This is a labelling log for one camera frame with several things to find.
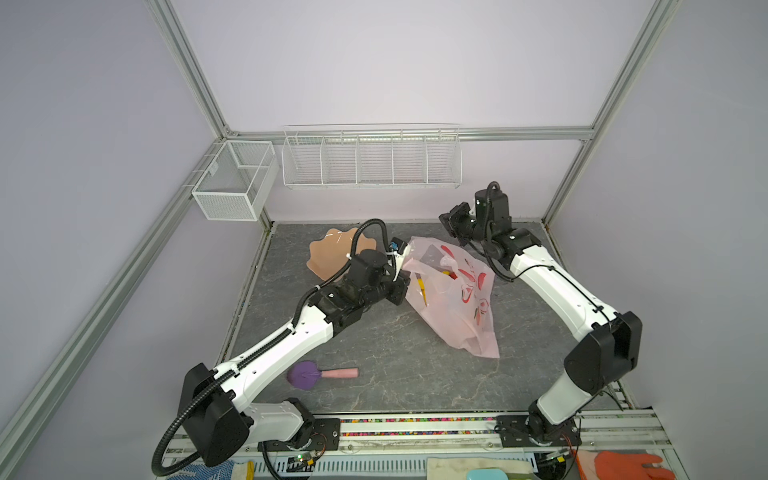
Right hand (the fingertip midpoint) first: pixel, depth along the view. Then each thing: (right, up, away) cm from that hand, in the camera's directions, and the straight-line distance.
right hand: (436, 214), depth 79 cm
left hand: (-8, -16, -5) cm, 18 cm away
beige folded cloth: (+4, -61, -10) cm, 62 cm away
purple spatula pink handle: (-36, -44, +3) cm, 57 cm away
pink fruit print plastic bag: (+2, -19, -10) cm, 22 cm away
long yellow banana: (-5, -18, -6) cm, 19 cm away
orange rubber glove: (+41, -60, -10) cm, 74 cm away
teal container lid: (+10, -61, -11) cm, 63 cm away
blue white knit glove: (-56, -61, -10) cm, 84 cm away
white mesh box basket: (-65, +14, +23) cm, 71 cm away
